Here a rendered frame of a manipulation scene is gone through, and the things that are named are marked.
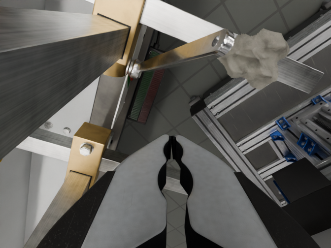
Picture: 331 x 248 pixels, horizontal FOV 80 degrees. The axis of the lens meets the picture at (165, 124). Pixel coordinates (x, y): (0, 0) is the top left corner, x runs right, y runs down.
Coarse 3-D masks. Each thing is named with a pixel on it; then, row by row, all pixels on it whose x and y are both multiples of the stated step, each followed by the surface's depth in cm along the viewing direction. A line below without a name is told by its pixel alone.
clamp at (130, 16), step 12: (96, 0) 21; (108, 0) 21; (120, 0) 21; (132, 0) 21; (144, 0) 21; (96, 12) 22; (108, 12) 22; (120, 12) 22; (132, 12) 22; (132, 24) 22; (132, 36) 23; (132, 48) 25; (120, 60) 24; (108, 72) 25; (120, 72) 26
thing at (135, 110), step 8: (152, 56) 40; (144, 72) 41; (152, 72) 41; (144, 80) 42; (144, 88) 43; (136, 96) 44; (144, 96) 44; (136, 104) 45; (136, 112) 45; (136, 120) 46
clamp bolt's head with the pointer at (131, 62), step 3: (129, 60) 26; (132, 60) 26; (129, 63) 25; (132, 63) 26; (129, 66) 26; (126, 69) 26; (129, 69) 26; (126, 72) 26; (129, 72) 26; (132, 78) 38
